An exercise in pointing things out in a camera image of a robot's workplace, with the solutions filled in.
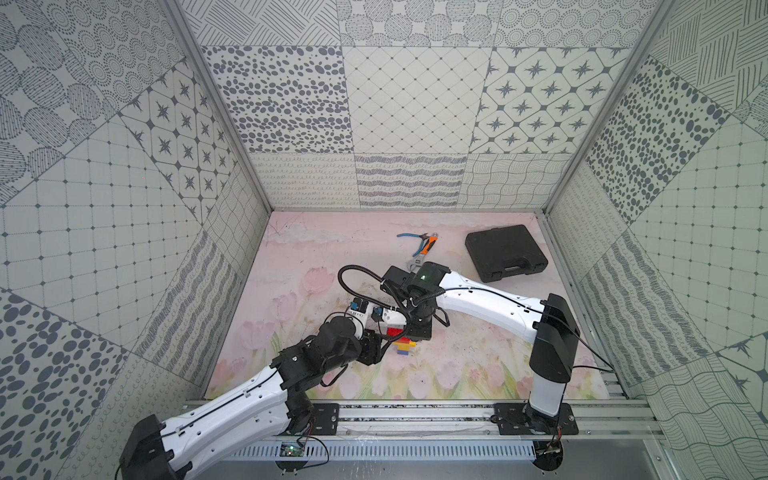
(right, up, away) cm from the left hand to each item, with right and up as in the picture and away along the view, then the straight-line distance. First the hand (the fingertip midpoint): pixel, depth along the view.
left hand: (391, 341), depth 74 cm
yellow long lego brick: (+4, -2, +3) cm, 5 cm away
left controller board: (-24, -26, -2) cm, 36 cm away
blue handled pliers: (+12, +27, +40) cm, 50 cm away
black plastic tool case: (+41, +21, +33) cm, 56 cm away
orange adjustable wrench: (+9, +17, +31) cm, 36 cm away
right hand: (+8, +1, +4) cm, 9 cm away
